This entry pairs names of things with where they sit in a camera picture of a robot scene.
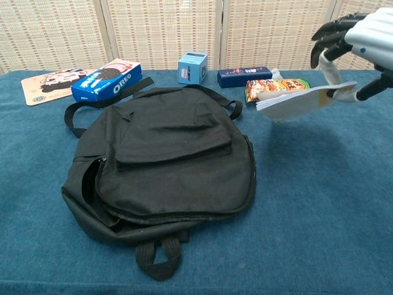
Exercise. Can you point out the cartoon print mouse pad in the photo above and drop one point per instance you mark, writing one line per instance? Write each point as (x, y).
(40, 89)

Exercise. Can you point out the crumpled grey plastic wrapper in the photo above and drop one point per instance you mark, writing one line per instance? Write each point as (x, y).
(276, 73)

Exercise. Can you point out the white paperback book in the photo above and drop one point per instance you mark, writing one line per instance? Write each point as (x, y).
(291, 104)

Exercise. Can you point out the woven folding screen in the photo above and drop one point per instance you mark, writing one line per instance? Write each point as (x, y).
(165, 30)

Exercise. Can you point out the blue tablecloth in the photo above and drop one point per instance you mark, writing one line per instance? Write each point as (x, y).
(307, 230)

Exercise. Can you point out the green orange snack bag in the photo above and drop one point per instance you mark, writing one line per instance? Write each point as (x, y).
(270, 87)

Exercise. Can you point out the blue Oreo cookie box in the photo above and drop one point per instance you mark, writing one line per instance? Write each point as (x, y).
(104, 86)

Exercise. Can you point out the long dark blue box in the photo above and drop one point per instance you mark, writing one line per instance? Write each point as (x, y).
(242, 77)

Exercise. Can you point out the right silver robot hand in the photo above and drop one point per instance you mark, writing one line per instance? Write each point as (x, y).
(374, 37)

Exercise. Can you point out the black fabric backpack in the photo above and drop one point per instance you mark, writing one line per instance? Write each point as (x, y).
(172, 172)

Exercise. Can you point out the small light blue box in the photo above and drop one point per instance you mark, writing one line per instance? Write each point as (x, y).
(190, 70)

